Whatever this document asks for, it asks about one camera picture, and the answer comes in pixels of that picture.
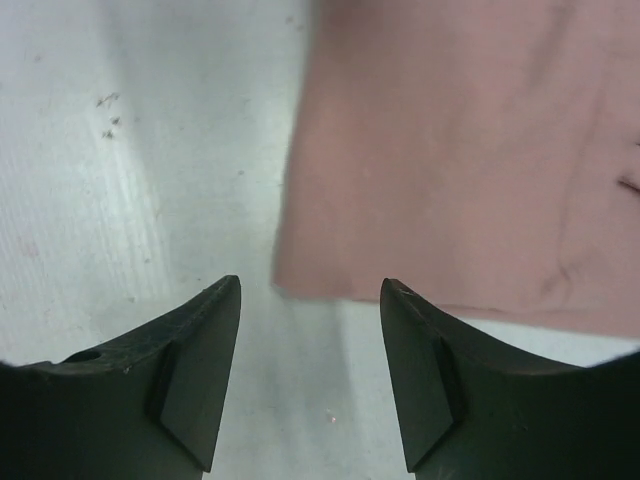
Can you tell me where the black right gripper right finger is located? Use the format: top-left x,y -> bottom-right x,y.
380,279 -> 639,479

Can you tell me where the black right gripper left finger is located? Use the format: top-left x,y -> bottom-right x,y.
1,275 -> 241,479

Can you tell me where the pink graphic t shirt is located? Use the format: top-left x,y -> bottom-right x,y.
273,0 -> 639,337

